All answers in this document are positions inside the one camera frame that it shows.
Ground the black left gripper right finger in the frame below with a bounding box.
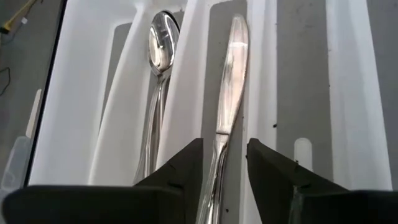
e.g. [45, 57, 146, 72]
[247, 138, 398, 224]

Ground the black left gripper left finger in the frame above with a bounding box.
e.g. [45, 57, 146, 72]
[2, 138, 205, 224]

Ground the silver knife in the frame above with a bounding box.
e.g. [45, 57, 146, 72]
[195, 14, 251, 224]

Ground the silver spoon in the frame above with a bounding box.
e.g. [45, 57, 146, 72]
[133, 11, 181, 184]

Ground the clear plastic bin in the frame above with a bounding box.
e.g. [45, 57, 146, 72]
[0, 135, 32, 200]

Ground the white cutlery tray organizer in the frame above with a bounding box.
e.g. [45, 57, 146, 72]
[26, 0, 394, 224]

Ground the black aluminium table frame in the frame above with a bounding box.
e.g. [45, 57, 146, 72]
[23, 0, 68, 187]

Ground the yellow cable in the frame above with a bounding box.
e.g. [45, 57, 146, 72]
[0, 0, 38, 35]

